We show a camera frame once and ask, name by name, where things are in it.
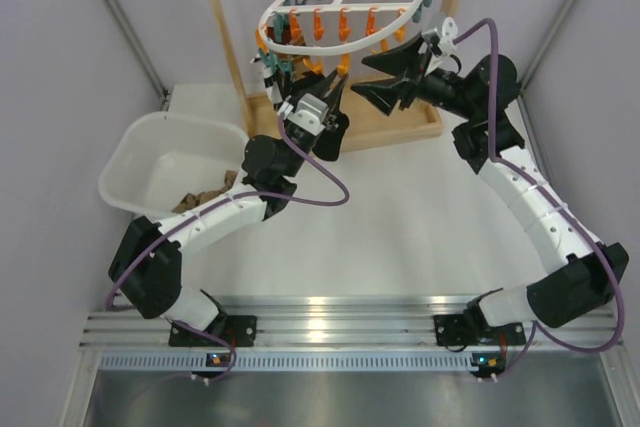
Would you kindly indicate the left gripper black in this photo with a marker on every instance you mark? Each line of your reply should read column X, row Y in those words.
column 333, row 101

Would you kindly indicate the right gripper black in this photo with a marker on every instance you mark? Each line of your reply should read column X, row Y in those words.
column 402, row 62

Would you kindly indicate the white round clip hanger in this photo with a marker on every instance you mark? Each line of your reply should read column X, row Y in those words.
column 336, row 28

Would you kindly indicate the brown argyle sock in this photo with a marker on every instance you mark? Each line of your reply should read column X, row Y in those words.
column 228, row 182
column 191, row 201

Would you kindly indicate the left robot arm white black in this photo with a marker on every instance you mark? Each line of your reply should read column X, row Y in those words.
column 148, row 265

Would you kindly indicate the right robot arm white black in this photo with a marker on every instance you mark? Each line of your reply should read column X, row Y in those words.
column 581, row 272

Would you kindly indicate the brown sock clipped on hanger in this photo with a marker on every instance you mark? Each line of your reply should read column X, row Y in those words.
column 289, row 64

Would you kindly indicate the black sock white stripes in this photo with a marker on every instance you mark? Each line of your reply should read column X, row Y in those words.
column 311, row 115

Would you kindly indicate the black white striped sock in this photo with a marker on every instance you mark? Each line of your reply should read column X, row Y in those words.
column 272, row 84

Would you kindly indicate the white plastic tub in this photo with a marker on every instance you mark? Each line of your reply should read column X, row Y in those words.
column 164, row 156

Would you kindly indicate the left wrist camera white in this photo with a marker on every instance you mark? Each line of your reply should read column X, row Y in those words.
column 309, row 114

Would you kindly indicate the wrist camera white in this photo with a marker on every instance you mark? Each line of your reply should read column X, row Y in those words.
column 440, row 36
column 309, row 114

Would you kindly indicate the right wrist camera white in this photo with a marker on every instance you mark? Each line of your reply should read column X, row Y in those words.
column 440, row 36

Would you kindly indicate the aluminium mounting rail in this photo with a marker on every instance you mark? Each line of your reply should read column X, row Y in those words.
column 311, row 334

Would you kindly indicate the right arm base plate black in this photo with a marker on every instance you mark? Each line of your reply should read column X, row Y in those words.
column 465, row 332

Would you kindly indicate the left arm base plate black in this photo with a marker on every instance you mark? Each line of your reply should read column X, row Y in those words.
column 237, row 330

